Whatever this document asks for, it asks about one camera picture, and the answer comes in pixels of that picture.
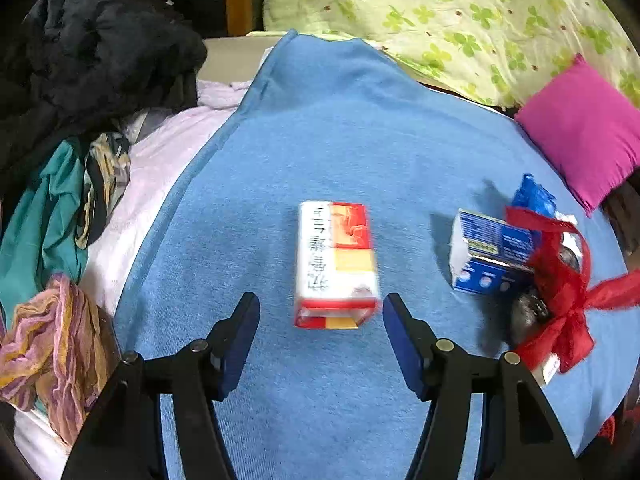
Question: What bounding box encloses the black clothing pile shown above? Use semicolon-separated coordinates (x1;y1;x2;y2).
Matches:
1;0;207;194

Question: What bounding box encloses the magenta pillow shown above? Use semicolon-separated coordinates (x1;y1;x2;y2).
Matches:
515;54;639;216

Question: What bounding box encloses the red ribbon cloth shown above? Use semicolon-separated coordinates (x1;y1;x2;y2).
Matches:
506;206;639;373

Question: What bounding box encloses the red and white carton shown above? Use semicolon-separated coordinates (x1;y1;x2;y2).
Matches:
294;200;381;330

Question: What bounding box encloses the green clover quilt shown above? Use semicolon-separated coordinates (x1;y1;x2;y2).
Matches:
262;0;639;108

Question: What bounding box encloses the patterned yellow dark cloth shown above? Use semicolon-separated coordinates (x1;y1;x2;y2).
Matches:
75;132;131;249

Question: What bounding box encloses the blue towel blanket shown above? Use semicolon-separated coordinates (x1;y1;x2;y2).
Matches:
113;29;629;480

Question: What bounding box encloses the blue and white carton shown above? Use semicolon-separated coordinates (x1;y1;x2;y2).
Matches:
449;209;536;298

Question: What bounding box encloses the blue plastic bag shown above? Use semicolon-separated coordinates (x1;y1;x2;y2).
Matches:
511;174;556;218

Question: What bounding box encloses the pink yellow striped scarf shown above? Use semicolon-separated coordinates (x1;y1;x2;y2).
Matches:
1;274;119;448

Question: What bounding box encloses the black plastic bag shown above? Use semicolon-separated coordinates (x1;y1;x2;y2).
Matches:
510;245;582;346

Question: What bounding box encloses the teal garment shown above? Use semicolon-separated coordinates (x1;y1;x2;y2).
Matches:
0;139;88;321

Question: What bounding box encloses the white bed sheet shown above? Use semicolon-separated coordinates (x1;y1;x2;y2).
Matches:
13;79;252;480

